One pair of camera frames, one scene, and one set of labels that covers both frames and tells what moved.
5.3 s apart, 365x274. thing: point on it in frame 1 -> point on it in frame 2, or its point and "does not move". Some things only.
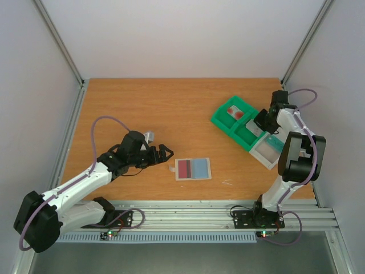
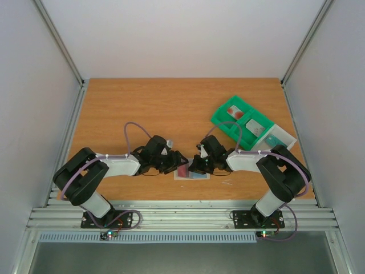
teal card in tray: x=273 y=141 does not move
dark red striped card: x=184 y=166 does not move
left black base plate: x=114 y=218 does not move
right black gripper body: x=264 y=120 -> x=204 y=162
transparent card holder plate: x=192 y=169 does not move
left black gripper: x=162 y=158 -> x=175 y=161
